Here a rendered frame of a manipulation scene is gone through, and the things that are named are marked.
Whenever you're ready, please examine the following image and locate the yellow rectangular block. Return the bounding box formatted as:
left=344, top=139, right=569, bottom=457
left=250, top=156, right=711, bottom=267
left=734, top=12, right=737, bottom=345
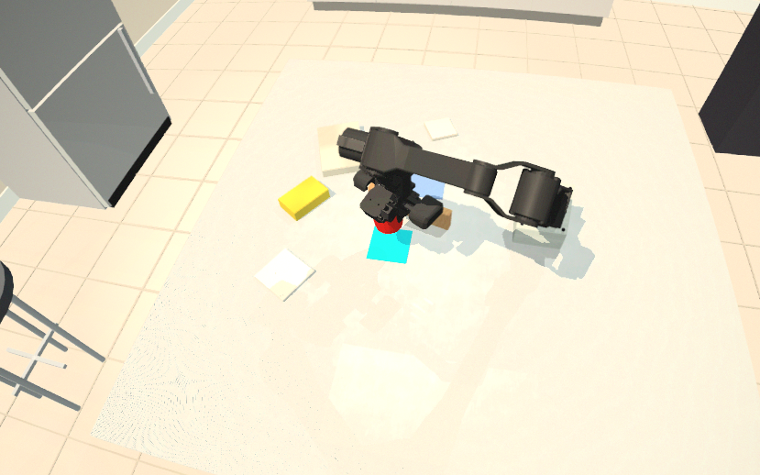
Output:
left=278, top=175, right=330, bottom=221

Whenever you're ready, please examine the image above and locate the red cup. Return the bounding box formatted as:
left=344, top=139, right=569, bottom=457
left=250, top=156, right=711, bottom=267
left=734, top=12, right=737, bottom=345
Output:
left=373, top=216, right=403, bottom=234

